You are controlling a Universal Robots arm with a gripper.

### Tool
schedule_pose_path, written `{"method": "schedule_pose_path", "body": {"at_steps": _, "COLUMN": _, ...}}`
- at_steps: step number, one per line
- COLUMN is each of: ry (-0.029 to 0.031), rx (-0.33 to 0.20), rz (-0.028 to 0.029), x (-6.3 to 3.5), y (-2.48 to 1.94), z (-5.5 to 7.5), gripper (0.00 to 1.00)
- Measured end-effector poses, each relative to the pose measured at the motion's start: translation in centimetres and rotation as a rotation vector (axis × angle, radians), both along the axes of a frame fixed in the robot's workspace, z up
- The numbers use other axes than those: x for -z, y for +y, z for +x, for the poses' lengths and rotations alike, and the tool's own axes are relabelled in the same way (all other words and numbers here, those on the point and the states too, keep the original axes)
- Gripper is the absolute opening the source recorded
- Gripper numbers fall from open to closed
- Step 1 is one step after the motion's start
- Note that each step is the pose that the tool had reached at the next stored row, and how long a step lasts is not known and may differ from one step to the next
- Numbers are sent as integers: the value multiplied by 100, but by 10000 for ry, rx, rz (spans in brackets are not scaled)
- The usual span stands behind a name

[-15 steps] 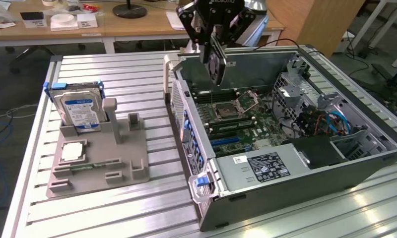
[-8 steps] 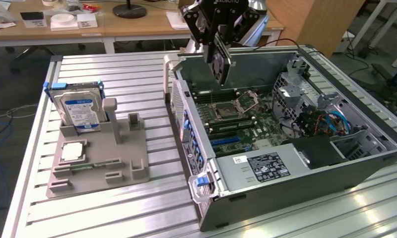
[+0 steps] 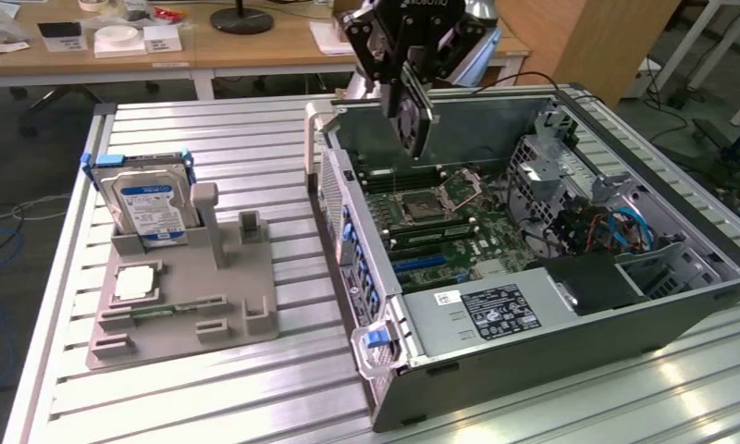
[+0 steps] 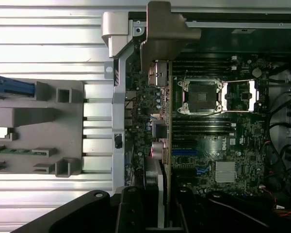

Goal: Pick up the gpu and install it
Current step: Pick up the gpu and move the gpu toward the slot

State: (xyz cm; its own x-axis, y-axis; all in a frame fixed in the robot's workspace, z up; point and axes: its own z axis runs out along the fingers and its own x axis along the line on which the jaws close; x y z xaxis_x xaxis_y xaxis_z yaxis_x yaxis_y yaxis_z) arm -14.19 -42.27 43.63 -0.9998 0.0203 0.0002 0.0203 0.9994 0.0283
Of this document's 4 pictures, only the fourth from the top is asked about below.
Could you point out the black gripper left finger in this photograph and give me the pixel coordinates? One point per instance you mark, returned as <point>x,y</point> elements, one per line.
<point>131,213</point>

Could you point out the grey parts rack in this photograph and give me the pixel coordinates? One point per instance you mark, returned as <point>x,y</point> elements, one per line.
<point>70,136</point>

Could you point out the green RAM stick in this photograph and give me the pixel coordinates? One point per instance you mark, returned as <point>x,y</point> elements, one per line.
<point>12,150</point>

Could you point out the blue expansion slot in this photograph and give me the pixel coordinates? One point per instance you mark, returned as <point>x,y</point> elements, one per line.
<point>184,153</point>

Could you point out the coin cell battery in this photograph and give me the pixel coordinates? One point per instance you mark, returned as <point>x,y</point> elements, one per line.
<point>257,72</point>

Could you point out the CPU socket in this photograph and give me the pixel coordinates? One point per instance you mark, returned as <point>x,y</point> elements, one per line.
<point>200,95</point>

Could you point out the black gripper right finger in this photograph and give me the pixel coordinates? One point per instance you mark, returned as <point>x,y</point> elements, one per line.
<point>191,213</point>

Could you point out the silver chipset heat sink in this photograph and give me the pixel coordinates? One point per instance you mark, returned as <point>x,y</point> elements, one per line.
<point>225,171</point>

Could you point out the metal socket cover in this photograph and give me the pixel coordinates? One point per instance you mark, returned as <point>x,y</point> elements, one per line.
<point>251,92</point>

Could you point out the green motherboard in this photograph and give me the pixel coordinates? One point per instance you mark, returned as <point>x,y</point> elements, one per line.
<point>245,150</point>

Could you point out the open black PC case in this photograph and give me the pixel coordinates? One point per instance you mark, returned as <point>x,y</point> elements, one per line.
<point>118,109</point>

